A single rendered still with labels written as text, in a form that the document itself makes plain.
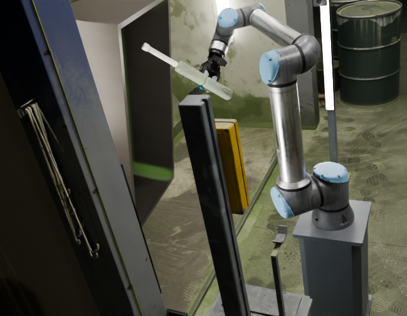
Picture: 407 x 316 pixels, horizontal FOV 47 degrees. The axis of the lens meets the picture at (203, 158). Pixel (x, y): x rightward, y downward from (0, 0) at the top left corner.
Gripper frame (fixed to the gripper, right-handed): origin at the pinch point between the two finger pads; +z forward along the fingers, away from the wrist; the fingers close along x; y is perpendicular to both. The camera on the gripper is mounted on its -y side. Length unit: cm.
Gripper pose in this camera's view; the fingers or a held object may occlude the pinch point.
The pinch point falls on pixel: (206, 87)
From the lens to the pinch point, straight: 226.1
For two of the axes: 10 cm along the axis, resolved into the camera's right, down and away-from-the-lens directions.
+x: -8.0, -4.2, -4.2
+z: -3.1, 9.0, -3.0
